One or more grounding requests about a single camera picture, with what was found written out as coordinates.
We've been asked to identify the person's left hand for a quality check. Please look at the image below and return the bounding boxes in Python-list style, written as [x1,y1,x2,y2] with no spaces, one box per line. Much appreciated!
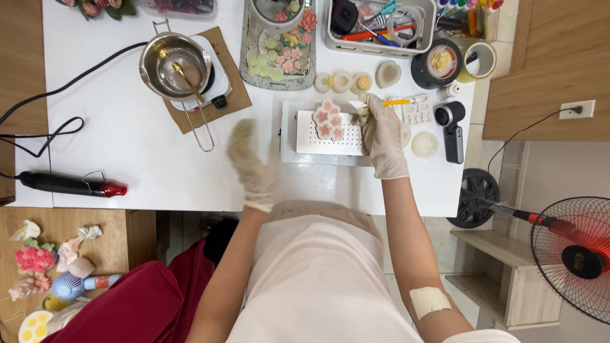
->
[228,118,283,203]

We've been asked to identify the person's right hand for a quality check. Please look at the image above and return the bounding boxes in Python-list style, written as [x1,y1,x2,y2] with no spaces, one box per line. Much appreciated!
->
[356,92,410,181]

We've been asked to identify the yellow-handled craft tool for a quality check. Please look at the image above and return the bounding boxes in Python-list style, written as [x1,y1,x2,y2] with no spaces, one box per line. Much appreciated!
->
[349,98,414,109]

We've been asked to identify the round mold with yellow wax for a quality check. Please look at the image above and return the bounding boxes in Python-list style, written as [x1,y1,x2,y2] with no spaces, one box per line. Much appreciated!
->
[350,71,374,95]

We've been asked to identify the white heart mold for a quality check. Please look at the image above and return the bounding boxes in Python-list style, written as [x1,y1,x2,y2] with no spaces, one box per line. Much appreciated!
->
[375,60,402,90]

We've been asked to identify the round white mold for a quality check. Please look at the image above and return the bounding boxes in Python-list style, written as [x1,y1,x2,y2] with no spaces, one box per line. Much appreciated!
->
[331,70,354,94]
[314,72,334,94]

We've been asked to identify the pink flower silicone mold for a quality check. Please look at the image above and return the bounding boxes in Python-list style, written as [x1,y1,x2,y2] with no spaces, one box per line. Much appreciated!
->
[312,99,345,142]

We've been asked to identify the grey heating platform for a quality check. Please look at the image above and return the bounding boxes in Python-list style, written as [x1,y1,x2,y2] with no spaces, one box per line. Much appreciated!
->
[280,99,373,167]

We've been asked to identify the brown cork mat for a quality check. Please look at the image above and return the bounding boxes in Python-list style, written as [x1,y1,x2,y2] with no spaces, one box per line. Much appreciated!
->
[161,26,253,135]

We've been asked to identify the white rectangular silicone mold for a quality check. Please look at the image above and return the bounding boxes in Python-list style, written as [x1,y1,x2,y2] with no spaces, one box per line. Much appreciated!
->
[391,94,433,126]

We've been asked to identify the white organizer basket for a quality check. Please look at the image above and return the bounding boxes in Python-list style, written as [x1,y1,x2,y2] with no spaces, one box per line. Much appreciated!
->
[324,0,437,59]

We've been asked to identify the grey speckled tray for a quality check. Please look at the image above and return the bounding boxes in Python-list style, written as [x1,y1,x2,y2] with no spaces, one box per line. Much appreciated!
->
[239,0,318,91]

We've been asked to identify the white electric hot plate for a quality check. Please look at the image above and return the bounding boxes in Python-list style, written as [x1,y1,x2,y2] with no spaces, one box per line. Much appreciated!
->
[168,35,233,112]

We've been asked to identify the black round tin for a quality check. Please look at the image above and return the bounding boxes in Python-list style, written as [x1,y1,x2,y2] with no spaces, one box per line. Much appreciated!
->
[410,38,463,91]

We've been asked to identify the round translucent ribbed mold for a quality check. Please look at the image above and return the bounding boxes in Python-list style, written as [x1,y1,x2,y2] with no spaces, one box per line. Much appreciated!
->
[411,131,440,159]

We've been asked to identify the white perforated plate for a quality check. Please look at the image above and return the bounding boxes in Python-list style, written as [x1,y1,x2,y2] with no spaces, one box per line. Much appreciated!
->
[296,110,368,156]

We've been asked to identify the red pen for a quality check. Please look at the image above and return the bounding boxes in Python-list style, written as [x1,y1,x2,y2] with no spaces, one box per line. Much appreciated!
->
[339,23,416,42]

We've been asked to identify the gold spoon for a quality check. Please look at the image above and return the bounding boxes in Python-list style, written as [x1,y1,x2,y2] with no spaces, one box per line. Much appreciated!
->
[172,61,206,104]

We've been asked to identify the small white bottle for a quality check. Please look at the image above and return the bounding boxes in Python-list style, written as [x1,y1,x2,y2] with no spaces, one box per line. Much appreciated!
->
[436,83,461,102]

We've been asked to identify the group of wax flower pieces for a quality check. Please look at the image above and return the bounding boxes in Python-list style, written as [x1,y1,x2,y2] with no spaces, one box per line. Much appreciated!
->
[246,9,318,83]

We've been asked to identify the black tape measure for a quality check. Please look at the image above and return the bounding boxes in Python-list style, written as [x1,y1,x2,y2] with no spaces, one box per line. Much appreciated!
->
[331,0,359,35]

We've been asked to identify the clear tape roll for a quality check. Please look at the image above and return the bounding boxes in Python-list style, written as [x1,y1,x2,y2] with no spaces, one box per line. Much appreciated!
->
[386,5,425,46]

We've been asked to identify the teal scissors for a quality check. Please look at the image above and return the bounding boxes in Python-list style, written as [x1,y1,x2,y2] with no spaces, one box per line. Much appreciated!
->
[366,0,397,23]

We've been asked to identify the steel melting pot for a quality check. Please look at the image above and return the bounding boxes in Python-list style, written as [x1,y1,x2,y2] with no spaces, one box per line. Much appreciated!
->
[139,19,215,153]

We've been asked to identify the yellow wide tape roll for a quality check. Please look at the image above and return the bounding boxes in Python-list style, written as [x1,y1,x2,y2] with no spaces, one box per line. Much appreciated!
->
[455,40,498,84]

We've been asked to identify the round bowl with wax flowers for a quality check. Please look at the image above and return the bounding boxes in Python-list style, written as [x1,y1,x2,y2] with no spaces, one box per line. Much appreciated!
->
[250,0,307,26]

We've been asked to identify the set of coloured markers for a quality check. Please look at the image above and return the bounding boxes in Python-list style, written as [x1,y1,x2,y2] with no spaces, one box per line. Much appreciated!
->
[435,0,505,41]

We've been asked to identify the clear plastic box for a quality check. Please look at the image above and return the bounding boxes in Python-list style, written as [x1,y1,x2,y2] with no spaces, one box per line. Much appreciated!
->
[137,0,219,22]

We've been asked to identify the person's white top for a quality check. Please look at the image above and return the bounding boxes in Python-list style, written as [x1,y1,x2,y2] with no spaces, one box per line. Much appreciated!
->
[225,200,522,343]

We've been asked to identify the wooden side table with crafts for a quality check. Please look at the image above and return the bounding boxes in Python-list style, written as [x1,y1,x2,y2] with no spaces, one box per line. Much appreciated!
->
[0,206,158,343]

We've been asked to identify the black and red heat gun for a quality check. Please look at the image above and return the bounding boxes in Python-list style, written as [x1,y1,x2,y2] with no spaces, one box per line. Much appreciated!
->
[17,170,128,199]

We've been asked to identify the person's red trousers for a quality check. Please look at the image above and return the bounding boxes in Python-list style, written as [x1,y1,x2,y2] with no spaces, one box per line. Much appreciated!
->
[40,237,217,343]

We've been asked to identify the pink flower bouquet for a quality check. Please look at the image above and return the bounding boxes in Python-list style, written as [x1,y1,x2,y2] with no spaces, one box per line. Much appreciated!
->
[54,0,137,22]

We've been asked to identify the white plaster bandage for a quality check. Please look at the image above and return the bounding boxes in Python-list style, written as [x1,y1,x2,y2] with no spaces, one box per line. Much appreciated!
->
[409,286,452,321]

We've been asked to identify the wooden step shelf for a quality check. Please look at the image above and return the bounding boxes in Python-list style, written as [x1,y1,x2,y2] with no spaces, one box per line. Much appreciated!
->
[444,230,564,331]

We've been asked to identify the black and red standing fan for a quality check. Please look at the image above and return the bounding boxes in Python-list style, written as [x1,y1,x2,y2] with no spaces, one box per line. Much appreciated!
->
[446,168,610,326]

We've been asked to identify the black handheld camera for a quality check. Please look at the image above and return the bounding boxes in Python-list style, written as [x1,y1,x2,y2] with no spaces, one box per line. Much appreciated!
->
[434,100,466,165]

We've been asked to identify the black fan power cable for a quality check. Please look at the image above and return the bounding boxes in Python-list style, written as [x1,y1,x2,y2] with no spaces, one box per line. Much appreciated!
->
[486,105,584,174]

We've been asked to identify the black hot plate cable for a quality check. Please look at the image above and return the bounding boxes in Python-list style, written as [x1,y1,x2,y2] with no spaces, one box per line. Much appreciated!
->
[0,41,149,125]

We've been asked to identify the black heat gun cable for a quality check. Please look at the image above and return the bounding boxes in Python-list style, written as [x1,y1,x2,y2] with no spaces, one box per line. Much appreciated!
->
[0,116,86,181]

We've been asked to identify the white wall socket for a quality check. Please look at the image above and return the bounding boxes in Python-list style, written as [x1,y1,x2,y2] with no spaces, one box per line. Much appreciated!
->
[559,99,596,121]

